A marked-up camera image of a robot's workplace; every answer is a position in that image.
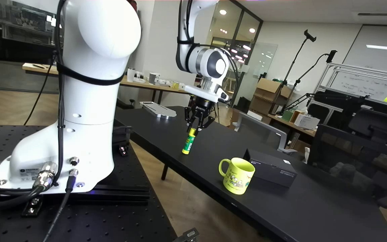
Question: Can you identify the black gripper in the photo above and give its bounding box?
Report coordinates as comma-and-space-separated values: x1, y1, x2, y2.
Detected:
185, 95, 218, 134

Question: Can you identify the yellow-green ceramic mug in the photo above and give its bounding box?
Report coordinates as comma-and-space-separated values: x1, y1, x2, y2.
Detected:
218, 156, 257, 196

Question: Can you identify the black table leg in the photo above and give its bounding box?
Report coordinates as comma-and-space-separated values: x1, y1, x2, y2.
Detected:
160, 162, 171, 183

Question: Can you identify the grey framed monitor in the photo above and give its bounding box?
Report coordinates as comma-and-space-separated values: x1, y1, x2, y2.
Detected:
234, 109, 289, 152

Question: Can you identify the wooden table with black legs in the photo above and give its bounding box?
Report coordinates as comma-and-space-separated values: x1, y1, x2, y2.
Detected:
22, 62, 191, 107

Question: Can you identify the brown cardboard box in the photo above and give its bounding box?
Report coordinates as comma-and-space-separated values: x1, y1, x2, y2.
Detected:
250, 76, 295, 117

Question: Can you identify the black rectangular box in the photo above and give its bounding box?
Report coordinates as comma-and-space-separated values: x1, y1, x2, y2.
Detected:
244, 148, 300, 189

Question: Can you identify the black microphone stand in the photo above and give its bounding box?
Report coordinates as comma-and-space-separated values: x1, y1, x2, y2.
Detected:
279, 28, 319, 113
287, 48, 339, 111

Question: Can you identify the black perforated base board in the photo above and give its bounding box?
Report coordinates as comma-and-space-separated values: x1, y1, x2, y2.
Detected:
0, 123, 178, 242

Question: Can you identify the black office chair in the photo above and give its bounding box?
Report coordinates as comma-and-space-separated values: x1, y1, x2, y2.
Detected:
308, 106, 387, 210

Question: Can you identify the white whiteboard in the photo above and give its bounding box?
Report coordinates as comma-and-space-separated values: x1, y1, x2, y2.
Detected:
322, 62, 387, 103

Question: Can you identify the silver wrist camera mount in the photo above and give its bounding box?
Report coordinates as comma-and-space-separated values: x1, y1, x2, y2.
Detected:
182, 82, 232, 105

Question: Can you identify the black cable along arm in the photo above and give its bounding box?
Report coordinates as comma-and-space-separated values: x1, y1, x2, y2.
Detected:
22, 0, 69, 128

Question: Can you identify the black base cable bundle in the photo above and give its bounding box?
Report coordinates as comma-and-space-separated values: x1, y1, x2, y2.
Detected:
0, 167, 78, 242

